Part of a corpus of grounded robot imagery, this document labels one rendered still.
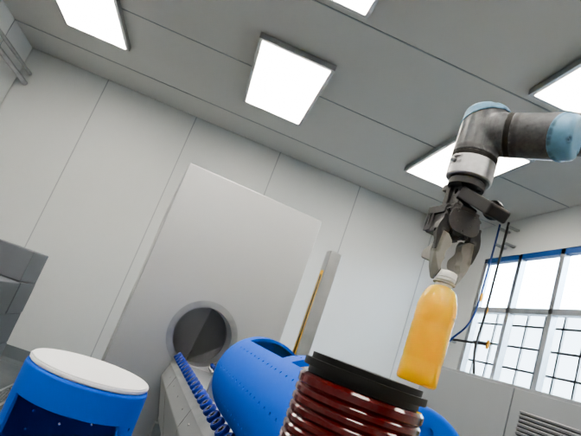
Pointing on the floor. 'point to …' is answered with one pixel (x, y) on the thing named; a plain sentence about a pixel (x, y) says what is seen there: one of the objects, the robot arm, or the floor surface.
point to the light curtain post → (316, 304)
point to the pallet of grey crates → (15, 284)
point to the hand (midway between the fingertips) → (446, 276)
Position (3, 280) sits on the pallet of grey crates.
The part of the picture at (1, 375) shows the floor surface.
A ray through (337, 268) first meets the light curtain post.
